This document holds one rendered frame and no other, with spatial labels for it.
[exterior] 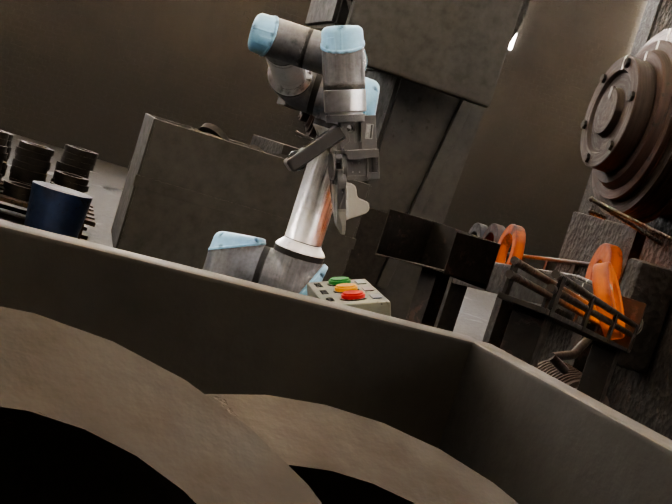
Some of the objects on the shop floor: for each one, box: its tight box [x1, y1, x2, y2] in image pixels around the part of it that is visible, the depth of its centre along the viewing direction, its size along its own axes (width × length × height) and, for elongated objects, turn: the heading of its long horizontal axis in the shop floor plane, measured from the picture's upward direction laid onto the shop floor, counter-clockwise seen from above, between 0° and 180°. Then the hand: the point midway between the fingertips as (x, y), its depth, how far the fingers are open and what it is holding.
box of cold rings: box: [111, 113, 371, 282], centre depth 530 cm, size 103×83×79 cm
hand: (338, 227), depth 197 cm, fingers closed
